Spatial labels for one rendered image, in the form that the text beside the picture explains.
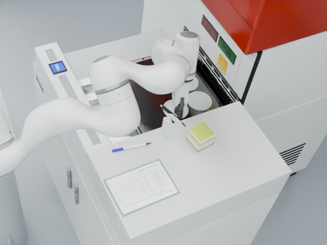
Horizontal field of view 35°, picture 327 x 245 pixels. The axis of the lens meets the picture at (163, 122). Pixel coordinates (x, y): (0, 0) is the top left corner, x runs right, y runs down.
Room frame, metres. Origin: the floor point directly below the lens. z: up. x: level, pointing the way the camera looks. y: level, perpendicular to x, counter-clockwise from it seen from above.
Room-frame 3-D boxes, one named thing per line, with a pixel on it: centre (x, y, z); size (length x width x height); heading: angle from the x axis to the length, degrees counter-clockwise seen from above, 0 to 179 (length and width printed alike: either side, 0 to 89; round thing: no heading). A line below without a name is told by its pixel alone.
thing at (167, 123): (1.13, -0.03, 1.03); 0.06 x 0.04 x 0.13; 126
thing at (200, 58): (1.52, -0.14, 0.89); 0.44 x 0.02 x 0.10; 36
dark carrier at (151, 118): (1.39, 0.03, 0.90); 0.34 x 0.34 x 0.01; 36
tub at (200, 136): (1.11, -0.14, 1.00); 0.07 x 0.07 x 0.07; 44
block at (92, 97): (1.28, 0.28, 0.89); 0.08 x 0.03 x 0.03; 126
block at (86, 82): (1.35, 0.32, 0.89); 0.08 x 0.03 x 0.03; 126
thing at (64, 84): (1.23, 0.36, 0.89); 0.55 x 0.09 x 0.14; 36
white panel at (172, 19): (1.68, -0.04, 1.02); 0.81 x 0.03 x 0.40; 36
